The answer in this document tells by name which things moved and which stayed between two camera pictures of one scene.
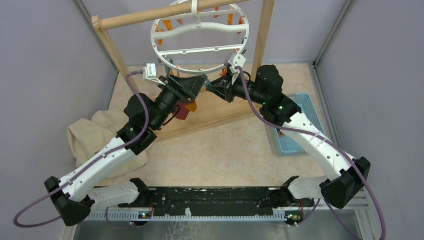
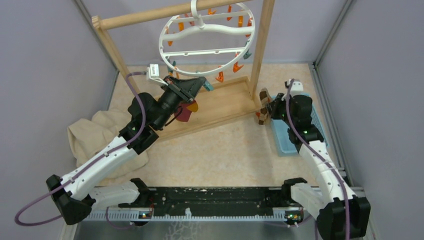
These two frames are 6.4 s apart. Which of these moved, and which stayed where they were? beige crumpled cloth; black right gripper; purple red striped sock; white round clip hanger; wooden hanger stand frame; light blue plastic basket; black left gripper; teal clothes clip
Moved: black right gripper; white round clip hanger
Stayed: black left gripper; wooden hanger stand frame; beige crumpled cloth; purple red striped sock; light blue plastic basket; teal clothes clip
